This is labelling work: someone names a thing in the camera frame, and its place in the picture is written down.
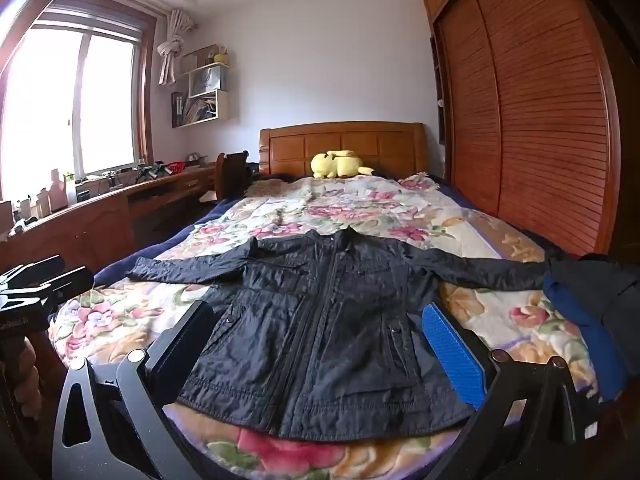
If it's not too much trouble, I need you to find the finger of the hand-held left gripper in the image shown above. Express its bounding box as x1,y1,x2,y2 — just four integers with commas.
0,255,66,292
0,267,96,311

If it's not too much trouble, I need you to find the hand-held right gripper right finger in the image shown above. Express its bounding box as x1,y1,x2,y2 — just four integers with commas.
421,302,601,480

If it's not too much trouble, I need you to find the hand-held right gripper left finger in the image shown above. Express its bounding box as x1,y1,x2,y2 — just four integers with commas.
52,300,221,480

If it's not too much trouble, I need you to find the black quilted jacket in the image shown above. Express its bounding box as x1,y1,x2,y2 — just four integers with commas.
125,227,556,443

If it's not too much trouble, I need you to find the person's left hand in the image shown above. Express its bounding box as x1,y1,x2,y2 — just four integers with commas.
15,341,45,412

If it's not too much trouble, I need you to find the dark blue bed sheet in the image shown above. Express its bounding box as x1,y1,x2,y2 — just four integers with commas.
94,199,251,286

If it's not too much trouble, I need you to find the wooden desk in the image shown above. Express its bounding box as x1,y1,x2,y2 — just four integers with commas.
0,164,222,273

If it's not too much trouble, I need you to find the blue garment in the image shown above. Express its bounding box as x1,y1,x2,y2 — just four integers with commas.
541,272,632,407

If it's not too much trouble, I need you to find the wooden chair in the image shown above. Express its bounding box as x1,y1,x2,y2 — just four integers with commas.
215,149,251,202

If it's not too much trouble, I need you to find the black garment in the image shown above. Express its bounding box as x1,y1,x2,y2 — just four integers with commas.
546,254,640,361

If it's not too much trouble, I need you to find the window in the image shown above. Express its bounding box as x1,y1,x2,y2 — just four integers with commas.
0,0,158,201

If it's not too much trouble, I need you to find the floral blanket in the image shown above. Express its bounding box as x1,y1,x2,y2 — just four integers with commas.
52,171,599,480

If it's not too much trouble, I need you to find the yellow plush toy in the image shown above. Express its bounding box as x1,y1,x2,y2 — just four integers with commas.
310,149,375,179

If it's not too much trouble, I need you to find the wooden bed headboard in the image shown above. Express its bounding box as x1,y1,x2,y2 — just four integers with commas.
258,121,432,179

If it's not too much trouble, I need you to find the wooden slatted wardrobe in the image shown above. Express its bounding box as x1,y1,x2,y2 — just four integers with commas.
422,0,633,261

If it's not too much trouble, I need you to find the tied beige curtain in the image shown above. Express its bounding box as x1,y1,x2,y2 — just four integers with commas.
157,8,199,86

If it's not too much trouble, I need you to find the white wall shelf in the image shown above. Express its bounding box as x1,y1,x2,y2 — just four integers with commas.
171,44,232,129

